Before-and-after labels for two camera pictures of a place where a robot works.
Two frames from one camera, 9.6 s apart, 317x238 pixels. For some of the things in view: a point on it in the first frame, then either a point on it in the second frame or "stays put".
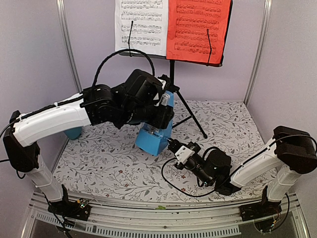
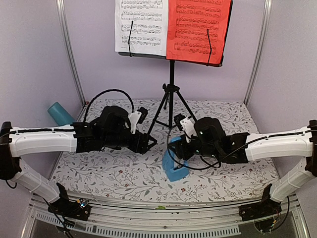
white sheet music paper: x=141 y=25 stays put
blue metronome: x=154 y=141 → x=168 y=164
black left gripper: x=166 y=114 → x=142 y=148
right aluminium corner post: x=265 y=26 stays put
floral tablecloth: x=104 y=162 stays put
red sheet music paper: x=197 y=30 stays put
